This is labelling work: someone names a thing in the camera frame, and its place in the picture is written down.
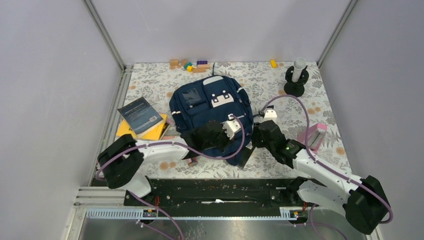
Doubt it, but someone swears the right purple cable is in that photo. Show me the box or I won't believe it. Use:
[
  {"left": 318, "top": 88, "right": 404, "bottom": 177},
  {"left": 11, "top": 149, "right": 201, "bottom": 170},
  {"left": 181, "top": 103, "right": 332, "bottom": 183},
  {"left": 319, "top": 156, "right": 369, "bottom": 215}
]
[{"left": 261, "top": 94, "right": 394, "bottom": 240}]

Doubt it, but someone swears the dark blue book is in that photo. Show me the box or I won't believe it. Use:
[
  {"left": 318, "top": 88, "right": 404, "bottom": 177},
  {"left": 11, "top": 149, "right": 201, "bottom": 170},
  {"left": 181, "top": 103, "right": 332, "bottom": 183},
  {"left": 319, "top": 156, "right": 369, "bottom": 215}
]
[{"left": 117, "top": 97, "right": 165, "bottom": 138}]

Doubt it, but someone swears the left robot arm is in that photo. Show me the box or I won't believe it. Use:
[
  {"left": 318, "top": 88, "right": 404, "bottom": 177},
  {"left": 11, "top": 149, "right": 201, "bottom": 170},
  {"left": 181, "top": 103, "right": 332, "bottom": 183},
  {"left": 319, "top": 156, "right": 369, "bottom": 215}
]
[{"left": 96, "top": 121, "right": 235, "bottom": 206}]

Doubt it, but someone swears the navy blue student backpack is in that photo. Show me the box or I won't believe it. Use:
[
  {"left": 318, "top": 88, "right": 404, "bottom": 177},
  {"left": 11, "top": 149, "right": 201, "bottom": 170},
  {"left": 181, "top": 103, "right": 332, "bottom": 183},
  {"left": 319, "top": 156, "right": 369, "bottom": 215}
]
[{"left": 169, "top": 75, "right": 254, "bottom": 166}]

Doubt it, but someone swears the yellow block at back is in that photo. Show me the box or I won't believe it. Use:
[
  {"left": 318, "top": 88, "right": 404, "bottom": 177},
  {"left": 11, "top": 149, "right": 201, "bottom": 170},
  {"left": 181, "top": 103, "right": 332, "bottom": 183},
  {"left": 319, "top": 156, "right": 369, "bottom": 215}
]
[{"left": 269, "top": 59, "right": 278, "bottom": 68}]

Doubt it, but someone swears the yellow book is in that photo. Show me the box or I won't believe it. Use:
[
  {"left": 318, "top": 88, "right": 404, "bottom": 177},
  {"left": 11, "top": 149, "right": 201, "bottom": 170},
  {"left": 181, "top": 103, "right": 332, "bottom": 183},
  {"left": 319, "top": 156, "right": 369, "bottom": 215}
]
[{"left": 115, "top": 113, "right": 171, "bottom": 142}]

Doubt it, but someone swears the purple cable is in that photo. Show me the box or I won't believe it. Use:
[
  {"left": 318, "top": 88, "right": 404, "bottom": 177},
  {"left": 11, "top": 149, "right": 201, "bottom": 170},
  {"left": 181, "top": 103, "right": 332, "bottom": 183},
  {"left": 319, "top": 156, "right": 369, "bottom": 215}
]
[
  {"left": 96, "top": 114, "right": 246, "bottom": 240},
  {"left": 261, "top": 94, "right": 394, "bottom": 240}
]

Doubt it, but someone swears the pink topped pen tube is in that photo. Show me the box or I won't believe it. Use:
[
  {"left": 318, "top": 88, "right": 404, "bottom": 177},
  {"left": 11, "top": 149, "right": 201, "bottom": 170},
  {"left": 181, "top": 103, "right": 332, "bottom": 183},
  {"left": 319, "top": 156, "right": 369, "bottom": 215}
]
[{"left": 187, "top": 157, "right": 198, "bottom": 167}]

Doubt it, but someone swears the pink pencil case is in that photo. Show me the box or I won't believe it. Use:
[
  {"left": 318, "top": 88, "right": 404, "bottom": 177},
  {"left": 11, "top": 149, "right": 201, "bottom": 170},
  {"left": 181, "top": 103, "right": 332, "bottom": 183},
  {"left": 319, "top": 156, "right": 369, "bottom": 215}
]
[{"left": 296, "top": 123, "right": 328, "bottom": 154}]

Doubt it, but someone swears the teal toy block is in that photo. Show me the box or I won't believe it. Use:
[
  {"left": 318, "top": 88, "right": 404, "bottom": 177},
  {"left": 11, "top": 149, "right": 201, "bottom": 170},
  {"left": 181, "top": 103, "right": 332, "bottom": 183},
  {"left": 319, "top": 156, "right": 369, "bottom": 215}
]
[{"left": 183, "top": 62, "right": 193, "bottom": 69}]

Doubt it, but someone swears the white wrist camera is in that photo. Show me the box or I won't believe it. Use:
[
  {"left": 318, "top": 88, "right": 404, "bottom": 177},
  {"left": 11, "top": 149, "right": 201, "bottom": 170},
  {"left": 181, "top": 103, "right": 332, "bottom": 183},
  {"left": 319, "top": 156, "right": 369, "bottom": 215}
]
[
  {"left": 222, "top": 114, "right": 241, "bottom": 140},
  {"left": 258, "top": 107, "right": 278, "bottom": 123}
]

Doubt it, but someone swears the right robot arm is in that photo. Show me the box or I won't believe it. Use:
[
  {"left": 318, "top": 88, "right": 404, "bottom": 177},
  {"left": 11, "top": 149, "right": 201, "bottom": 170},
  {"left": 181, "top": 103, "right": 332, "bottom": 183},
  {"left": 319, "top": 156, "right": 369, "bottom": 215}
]
[{"left": 252, "top": 120, "right": 393, "bottom": 235}]

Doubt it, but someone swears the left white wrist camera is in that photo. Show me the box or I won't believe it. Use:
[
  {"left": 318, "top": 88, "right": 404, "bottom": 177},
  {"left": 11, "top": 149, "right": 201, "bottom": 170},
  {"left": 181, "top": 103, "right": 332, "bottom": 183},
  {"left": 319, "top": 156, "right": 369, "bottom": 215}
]
[{"left": 222, "top": 114, "right": 241, "bottom": 140}]

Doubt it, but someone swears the round wooden block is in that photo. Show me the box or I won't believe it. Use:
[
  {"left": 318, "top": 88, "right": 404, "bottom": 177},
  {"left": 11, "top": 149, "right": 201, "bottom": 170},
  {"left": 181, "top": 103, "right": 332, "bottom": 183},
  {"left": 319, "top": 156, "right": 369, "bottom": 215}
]
[{"left": 180, "top": 59, "right": 189, "bottom": 67}]

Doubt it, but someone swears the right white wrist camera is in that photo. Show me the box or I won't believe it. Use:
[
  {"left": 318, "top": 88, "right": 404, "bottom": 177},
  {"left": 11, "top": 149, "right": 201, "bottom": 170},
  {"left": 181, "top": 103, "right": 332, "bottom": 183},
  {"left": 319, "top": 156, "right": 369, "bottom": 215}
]
[{"left": 258, "top": 107, "right": 278, "bottom": 123}]

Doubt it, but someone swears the black microphone stand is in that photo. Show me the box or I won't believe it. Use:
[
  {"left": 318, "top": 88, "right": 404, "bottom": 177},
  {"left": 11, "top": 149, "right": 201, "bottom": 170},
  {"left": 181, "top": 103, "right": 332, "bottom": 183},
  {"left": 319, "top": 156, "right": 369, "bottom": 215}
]
[{"left": 283, "top": 65, "right": 309, "bottom": 97}]

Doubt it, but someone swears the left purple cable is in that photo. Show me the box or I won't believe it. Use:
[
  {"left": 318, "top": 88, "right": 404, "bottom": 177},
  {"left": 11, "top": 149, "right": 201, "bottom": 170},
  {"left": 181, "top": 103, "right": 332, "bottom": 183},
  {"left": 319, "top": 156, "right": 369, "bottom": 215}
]
[{"left": 96, "top": 114, "right": 246, "bottom": 240}]

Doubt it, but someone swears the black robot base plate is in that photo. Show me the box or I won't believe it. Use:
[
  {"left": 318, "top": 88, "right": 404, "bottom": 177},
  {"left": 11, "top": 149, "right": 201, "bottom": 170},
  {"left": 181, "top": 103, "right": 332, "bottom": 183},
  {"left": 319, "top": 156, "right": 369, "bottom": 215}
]
[{"left": 142, "top": 178, "right": 306, "bottom": 218}]

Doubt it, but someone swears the purple toy block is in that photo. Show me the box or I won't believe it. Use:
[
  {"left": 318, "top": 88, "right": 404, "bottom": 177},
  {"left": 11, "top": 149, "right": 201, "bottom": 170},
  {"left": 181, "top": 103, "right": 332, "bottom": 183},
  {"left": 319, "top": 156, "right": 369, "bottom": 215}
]
[{"left": 196, "top": 60, "right": 208, "bottom": 65}]

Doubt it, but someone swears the black notebook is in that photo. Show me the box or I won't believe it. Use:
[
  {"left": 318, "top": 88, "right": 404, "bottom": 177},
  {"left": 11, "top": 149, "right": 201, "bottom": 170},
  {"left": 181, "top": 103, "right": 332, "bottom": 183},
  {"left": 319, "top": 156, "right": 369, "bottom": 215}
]
[{"left": 236, "top": 145, "right": 256, "bottom": 169}]

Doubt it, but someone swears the wooden cube block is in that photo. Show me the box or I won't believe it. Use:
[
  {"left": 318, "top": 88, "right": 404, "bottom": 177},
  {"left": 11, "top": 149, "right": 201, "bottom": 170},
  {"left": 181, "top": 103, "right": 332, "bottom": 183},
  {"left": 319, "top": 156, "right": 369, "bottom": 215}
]
[{"left": 169, "top": 59, "right": 180, "bottom": 67}]

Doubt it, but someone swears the long wooden block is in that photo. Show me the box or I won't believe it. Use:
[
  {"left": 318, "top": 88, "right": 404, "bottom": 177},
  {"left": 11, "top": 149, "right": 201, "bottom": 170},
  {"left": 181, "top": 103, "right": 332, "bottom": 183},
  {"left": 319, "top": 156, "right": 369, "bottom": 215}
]
[{"left": 191, "top": 64, "right": 211, "bottom": 73}]

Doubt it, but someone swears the floral table cloth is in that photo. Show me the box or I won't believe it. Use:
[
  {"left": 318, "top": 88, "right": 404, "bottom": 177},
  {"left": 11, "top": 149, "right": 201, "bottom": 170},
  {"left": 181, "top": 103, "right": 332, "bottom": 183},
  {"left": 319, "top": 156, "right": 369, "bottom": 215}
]
[{"left": 123, "top": 62, "right": 352, "bottom": 179}]

